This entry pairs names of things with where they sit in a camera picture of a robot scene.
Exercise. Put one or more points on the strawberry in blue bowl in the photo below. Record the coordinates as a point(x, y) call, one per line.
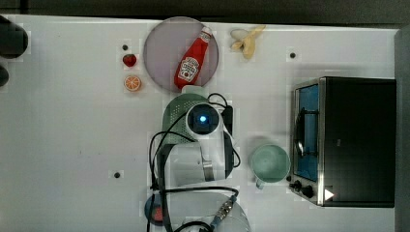
point(157, 214)

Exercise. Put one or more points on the red toy strawberry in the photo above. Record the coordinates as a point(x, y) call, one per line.
point(129, 60)

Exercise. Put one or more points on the orange slice toy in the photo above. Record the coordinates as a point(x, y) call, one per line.
point(132, 83)

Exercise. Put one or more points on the green plastic strainer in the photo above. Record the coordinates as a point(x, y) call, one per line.
point(172, 116)

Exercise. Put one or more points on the red ketchup bottle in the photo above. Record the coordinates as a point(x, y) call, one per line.
point(190, 65)

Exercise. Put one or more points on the blue bowl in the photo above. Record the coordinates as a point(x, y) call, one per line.
point(152, 202)

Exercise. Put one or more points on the green mug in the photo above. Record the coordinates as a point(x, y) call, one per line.
point(269, 164)

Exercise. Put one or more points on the grey round plate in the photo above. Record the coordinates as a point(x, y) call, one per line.
point(166, 45)

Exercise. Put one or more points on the black cylinder container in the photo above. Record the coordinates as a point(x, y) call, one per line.
point(4, 76)
point(13, 39)

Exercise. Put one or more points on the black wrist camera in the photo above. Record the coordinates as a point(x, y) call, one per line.
point(227, 117)

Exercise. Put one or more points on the peeled toy banana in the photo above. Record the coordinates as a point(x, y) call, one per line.
point(245, 40)

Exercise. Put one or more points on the black toaster oven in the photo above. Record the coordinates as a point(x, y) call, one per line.
point(343, 142)

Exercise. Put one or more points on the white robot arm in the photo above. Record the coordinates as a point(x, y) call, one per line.
point(187, 169)

